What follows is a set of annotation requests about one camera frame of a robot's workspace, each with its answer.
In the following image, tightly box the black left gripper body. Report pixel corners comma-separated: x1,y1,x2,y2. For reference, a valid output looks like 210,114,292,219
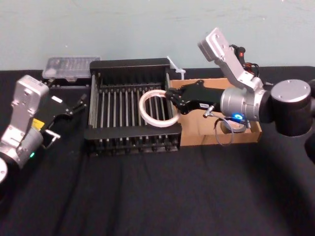
31,94,72,135

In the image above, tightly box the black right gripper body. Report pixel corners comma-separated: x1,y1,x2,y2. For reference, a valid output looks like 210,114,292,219
183,86,224,112

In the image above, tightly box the white tape roll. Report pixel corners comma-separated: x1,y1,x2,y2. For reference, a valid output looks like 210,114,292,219
138,89,179,128

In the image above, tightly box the silver tape roll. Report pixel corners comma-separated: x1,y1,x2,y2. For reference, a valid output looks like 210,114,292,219
220,117,248,135

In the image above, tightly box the shallow brown cardboard tray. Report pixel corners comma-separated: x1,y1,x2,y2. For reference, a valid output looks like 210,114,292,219
166,78,263,148

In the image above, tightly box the clear plastic case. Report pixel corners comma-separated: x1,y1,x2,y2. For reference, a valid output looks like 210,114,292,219
41,56,102,81

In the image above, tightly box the black rack with steel bars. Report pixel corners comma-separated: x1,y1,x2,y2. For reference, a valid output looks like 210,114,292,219
83,58,183,158

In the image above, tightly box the black table cloth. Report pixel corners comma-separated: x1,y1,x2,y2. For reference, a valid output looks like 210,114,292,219
0,65,315,236

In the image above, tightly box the black corded tool red switch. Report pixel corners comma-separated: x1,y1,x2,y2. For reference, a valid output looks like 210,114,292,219
228,44,260,79

